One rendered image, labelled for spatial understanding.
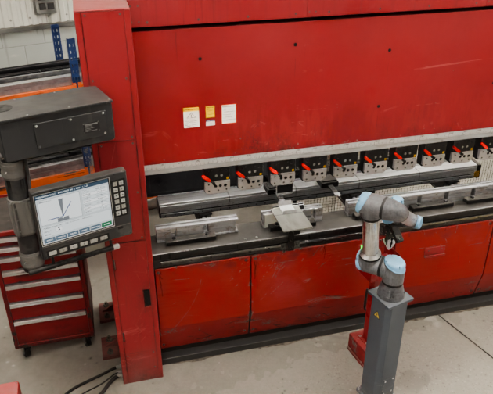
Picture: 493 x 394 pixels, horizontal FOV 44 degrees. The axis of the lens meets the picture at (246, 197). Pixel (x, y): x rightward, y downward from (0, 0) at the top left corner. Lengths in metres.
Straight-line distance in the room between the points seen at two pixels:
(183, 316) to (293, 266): 0.76
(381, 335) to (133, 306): 1.43
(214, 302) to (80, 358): 1.00
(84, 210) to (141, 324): 1.04
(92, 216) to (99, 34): 0.84
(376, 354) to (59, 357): 2.06
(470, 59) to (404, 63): 0.43
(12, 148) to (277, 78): 1.45
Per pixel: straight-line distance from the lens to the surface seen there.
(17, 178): 2.93
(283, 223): 3.62
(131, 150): 3.15
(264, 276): 3.86
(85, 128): 2.83
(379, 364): 3.73
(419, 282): 4.40
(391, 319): 3.51
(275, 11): 3.28
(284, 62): 3.38
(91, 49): 2.97
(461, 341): 4.53
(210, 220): 3.70
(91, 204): 2.96
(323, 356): 4.21
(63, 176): 5.05
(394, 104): 3.74
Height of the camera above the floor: 2.89
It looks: 29 degrees down
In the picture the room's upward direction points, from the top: straight up
